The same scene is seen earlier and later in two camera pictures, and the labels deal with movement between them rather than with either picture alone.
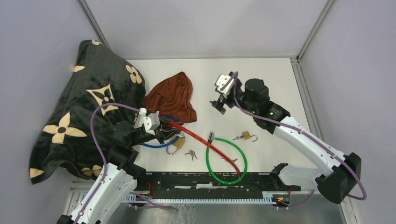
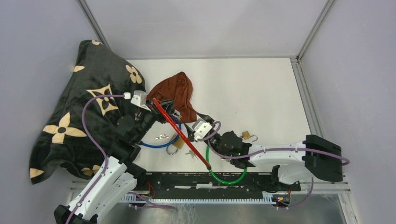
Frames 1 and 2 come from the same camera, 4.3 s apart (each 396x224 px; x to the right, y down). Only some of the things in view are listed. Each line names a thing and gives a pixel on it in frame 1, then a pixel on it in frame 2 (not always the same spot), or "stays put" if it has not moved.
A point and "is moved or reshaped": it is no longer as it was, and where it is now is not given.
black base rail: [156, 182] stays put
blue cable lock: [168, 143] stays put
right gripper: [226, 100] -> [206, 117]
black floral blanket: [97, 76] stays put
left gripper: [166, 131] -> [157, 113]
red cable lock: [171, 124] is moved or reshaped
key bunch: [192, 153] stays put
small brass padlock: [246, 136] stays put
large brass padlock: [178, 144] stays put
